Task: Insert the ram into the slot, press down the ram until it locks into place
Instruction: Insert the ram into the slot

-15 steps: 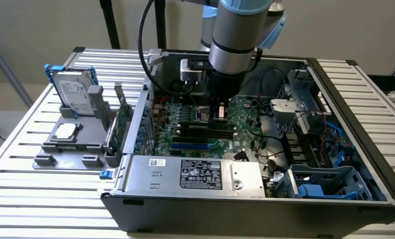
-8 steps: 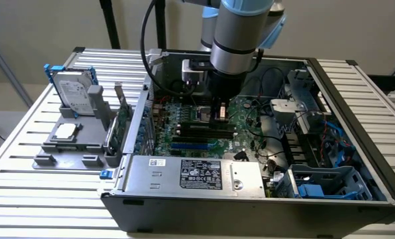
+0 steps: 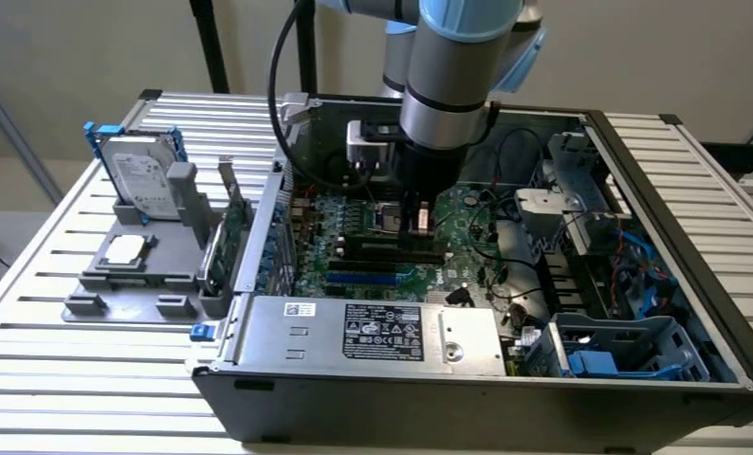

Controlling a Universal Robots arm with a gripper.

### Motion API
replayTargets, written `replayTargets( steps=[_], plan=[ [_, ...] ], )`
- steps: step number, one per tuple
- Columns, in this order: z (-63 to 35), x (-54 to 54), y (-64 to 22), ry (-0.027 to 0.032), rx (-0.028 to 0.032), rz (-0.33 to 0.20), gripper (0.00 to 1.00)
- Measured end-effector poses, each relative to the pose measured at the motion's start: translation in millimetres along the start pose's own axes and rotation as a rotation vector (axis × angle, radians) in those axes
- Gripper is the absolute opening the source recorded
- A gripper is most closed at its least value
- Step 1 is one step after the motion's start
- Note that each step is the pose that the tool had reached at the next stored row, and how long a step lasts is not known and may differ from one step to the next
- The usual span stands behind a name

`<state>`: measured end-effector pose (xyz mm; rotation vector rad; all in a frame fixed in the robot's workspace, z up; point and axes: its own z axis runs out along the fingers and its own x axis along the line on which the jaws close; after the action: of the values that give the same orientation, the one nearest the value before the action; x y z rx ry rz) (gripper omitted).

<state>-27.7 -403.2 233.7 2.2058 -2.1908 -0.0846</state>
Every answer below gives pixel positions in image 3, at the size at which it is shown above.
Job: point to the silver CPU chip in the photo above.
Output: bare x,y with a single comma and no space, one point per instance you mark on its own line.
126,248

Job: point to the silver hard disk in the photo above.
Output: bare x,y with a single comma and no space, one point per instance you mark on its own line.
142,180

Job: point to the black frame post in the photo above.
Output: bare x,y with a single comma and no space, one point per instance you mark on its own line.
210,42
307,47

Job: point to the silver power supply unit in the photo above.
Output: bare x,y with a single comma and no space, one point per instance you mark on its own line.
325,336

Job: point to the grey metal drive cage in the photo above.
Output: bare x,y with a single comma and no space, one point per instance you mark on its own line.
572,189

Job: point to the grey parts rack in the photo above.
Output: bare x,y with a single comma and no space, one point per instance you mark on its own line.
179,279

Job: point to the green graphics card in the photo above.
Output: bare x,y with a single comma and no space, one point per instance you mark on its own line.
234,223

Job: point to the blue plastic case clip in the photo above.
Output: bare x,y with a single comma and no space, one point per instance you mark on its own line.
203,331

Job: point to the black expansion slot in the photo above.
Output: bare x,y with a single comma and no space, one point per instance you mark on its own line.
375,263

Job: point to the black open PC case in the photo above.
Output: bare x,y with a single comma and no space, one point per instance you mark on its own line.
414,407

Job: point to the blue disk bay latch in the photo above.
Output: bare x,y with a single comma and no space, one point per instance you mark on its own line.
592,364

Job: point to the blue expansion slot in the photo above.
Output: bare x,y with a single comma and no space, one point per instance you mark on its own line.
359,278

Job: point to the blue disk caddy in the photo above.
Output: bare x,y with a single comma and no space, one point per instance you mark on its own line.
176,142

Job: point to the green motherboard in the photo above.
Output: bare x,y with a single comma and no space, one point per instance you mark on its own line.
465,227

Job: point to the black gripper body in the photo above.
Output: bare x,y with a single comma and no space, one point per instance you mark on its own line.
431,168

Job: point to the grey disk bay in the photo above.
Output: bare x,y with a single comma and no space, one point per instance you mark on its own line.
641,341

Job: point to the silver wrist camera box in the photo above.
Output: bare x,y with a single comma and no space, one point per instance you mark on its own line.
369,142

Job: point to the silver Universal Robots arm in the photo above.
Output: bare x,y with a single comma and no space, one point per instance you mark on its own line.
442,71

